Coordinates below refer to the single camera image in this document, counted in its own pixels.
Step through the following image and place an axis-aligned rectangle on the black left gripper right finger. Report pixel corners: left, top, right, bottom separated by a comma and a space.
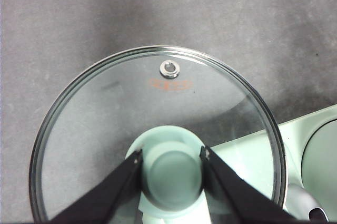
199, 146, 300, 224

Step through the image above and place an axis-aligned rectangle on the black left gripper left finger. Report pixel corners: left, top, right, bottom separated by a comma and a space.
51, 149, 144, 224

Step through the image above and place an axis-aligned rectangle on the glass pot lid green knob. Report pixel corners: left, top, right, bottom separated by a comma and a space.
28, 45, 287, 224

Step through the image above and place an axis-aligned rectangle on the mint green breakfast machine base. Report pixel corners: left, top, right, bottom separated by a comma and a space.
210, 104, 337, 224

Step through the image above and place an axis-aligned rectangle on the mint green pot with handle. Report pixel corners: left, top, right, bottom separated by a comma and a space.
301, 118, 337, 203

